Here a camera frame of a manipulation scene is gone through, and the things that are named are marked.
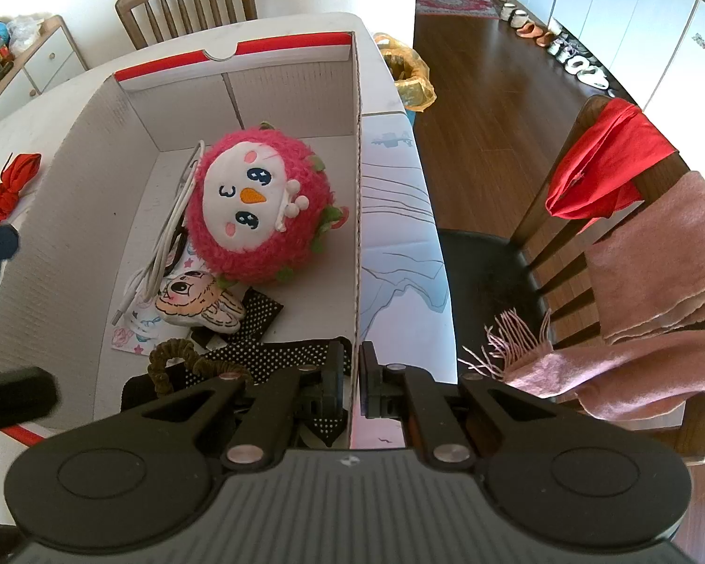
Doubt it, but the red patterned rug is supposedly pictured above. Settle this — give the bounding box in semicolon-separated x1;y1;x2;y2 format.
416;0;499;19

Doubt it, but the red and white cardboard box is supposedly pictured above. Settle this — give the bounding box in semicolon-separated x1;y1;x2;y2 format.
0;31;366;447

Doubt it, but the wooden slat chair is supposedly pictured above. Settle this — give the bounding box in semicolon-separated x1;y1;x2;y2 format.
116;0;258;50

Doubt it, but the white drawer cabinet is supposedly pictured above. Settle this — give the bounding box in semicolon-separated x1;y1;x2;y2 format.
0;16;89;121

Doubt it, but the pink round plush toy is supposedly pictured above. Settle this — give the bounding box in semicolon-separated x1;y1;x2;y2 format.
186;124;349;284

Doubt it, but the large white wall cupboard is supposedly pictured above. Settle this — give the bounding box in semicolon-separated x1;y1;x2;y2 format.
504;0;705;130

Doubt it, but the yellow plastic bag bin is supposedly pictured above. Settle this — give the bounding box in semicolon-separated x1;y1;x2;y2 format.
374;33;437;113

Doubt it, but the black polka dot cloth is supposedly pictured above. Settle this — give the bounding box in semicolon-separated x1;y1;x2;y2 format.
119;286;354;447

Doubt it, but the red cloth on chair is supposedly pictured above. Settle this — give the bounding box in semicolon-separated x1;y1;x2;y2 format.
545;98;675;220

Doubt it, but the beige face plush keychain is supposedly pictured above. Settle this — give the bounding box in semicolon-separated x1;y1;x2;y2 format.
155;271;245;334

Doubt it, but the pink fringed scarf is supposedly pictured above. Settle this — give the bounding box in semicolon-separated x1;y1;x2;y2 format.
462;171;705;422

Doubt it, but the wooden chair with black seat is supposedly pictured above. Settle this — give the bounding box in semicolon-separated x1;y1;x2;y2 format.
438;95;705;466

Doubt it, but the brown scrunchie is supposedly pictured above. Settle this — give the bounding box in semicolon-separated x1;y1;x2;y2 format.
147;339;252;397

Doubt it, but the patterned face mask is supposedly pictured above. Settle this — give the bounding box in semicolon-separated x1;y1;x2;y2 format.
109;242;204;355

